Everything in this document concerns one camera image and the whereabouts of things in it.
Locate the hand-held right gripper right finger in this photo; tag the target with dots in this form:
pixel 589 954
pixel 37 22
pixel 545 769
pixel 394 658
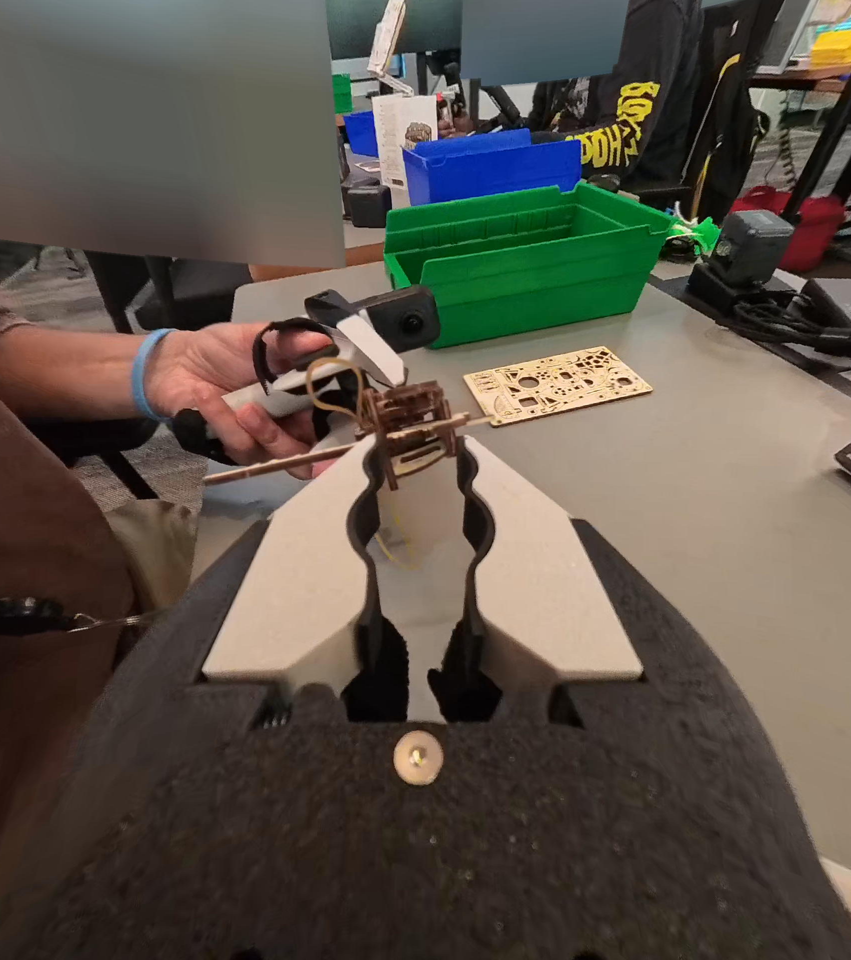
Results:
pixel 545 592

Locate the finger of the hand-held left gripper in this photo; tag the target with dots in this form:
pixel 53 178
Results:
pixel 373 349

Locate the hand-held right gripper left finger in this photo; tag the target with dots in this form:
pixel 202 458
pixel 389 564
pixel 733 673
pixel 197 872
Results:
pixel 298 585

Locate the tan rubber band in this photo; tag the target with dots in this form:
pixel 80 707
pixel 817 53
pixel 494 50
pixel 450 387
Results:
pixel 308 386

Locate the wooden mechanical model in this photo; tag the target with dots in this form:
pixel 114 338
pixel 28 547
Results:
pixel 410 420

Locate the thin wooden stick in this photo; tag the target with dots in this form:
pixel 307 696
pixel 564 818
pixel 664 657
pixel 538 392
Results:
pixel 268 465

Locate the person's left forearm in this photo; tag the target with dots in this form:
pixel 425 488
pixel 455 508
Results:
pixel 58 367

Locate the wooden parts sheet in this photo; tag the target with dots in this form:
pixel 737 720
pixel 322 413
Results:
pixel 624 388

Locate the person's left hand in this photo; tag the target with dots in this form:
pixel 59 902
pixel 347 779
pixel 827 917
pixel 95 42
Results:
pixel 200 367

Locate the green plastic bin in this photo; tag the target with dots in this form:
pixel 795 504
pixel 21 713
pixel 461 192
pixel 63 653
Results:
pixel 545 300

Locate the blue plastic bin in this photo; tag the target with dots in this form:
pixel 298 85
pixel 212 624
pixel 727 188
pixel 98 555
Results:
pixel 485 176

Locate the white printed leaflet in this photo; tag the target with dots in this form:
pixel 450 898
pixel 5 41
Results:
pixel 395 135

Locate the small blue bin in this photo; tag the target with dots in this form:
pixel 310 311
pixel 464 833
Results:
pixel 362 133

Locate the blue wristband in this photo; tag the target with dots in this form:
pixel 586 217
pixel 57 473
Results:
pixel 142 375

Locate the small green bin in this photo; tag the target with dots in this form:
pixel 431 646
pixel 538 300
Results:
pixel 341 94

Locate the person's brown clothing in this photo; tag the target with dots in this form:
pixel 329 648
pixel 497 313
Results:
pixel 20 525

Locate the green plastic piece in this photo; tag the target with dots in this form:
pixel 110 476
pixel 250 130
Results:
pixel 703 234

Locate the red plastic bin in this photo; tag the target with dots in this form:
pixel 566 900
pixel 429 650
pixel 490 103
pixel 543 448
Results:
pixel 815 225

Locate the grey camera on black mount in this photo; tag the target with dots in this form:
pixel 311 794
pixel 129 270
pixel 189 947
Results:
pixel 752 240

